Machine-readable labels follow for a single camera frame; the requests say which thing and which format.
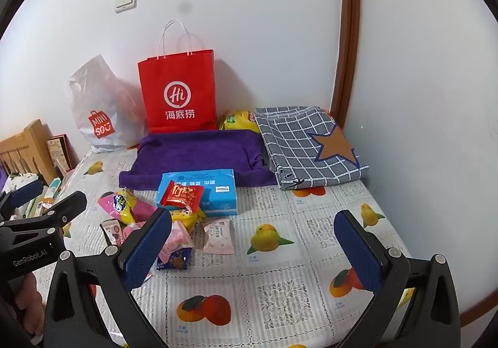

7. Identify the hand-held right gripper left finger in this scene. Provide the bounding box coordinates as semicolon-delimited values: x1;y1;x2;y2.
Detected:
45;208;174;348

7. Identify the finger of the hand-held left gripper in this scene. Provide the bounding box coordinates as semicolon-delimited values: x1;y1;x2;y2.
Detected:
0;190;88;237
0;180;44;216

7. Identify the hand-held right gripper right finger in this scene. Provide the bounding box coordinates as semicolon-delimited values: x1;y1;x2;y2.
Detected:
334;210;462;348

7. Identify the dark blue snack packet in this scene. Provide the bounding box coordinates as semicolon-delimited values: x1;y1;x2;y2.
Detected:
156;247;193;271

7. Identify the pink bun snack packet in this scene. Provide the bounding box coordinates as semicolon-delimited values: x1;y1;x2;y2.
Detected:
157;223;195;261

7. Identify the slim pink white snack packet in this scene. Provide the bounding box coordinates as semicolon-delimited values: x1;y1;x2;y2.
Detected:
100;219;129;245

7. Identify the pink and yellow snack packet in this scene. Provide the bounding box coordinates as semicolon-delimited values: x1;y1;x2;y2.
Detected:
97;189;156;225

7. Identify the red snack packet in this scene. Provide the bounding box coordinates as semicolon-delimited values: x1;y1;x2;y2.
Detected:
161;180;199;213

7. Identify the pale pink white snack packet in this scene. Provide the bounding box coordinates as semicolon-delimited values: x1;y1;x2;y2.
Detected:
202;219;236;254

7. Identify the person's left hand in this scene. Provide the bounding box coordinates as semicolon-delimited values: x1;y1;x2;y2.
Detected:
12;274;45;335

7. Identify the white floral cloth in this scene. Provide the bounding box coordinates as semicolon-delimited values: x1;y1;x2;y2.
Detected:
6;172;41;187

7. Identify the wooden headboard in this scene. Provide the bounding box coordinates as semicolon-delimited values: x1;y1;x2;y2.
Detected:
0;119;53;185

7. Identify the small patterned box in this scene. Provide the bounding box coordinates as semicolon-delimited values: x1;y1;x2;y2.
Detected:
46;133;74;177

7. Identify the blue tissue pack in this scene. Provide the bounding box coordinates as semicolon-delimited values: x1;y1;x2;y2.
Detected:
157;169;238;216

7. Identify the white plastic bag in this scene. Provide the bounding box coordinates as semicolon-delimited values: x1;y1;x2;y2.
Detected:
69;55;148;154

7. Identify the purple towel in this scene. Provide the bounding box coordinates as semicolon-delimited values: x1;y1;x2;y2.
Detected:
119;129;278;191

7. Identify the grey checked star cloth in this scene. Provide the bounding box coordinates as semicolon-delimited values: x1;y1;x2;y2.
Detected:
255;106;369;191

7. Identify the large yellow snack bag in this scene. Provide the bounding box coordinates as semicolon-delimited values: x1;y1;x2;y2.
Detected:
219;110;261;134

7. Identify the red paper bag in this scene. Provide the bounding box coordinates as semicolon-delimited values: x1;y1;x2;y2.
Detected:
138;20;218;134

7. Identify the brown wooden door frame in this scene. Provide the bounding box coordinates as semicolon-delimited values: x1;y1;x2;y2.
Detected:
330;0;360;125

